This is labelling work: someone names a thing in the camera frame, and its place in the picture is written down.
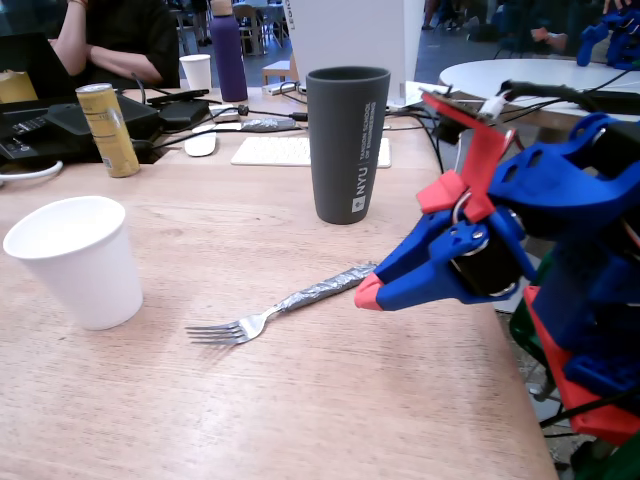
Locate black electronic device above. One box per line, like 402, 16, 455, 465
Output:
0, 94, 161, 164

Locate white round table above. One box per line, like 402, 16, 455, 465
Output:
438, 58, 640, 131

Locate purple bottle wooden cap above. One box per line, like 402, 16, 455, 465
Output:
208, 0, 249, 103

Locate white cable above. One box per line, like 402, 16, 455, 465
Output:
0, 159, 65, 185

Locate person in black shirt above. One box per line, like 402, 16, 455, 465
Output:
47, 0, 181, 90

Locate white banner stand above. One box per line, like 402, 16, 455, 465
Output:
282, 0, 426, 109

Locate white keyboard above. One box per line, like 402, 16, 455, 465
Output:
230, 135, 392, 169

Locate metal fork tape-wrapped handle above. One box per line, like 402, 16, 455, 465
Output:
185, 263, 377, 346

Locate silver usb hub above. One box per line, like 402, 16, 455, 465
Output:
262, 81, 302, 97

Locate black flat box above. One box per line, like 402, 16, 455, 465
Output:
158, 98, 211, 132

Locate white paper sheets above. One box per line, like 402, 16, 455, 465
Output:
388, 79, 454, 110

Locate white paper cup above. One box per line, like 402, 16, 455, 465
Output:
178, 53, 213, 91
2, 195, 145, 331

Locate yellow cardboard box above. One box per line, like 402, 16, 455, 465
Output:
0, 69, 39, 104

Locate gray NYU cup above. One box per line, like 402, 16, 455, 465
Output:
305, 65, 392, 225

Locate yellow drink can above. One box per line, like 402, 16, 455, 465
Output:
74, 82, 141, 179

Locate wooden chair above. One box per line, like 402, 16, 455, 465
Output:
262, 52, 301, 86

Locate white computer mouse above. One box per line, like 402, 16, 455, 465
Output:
183, 130, 218, 158

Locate red wrist camera mount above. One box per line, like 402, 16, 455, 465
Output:
416, 87, 517, 225

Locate tape-wrapped utensil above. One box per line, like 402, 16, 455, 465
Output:
192, 116, 304, 134

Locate black cable with adapter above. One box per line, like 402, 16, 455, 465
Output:
209, 102, 309, 124

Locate black camera cable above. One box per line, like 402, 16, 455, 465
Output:
499, 78, 640, 115

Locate red robot base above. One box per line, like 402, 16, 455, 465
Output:
522, 284, 640, 447

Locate black phone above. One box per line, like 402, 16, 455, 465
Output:
146, 88, 210, 106

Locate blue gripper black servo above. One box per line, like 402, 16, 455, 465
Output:
353, 204, 540, 314

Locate black laptop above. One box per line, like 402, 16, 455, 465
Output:
0, 32, 76, 104

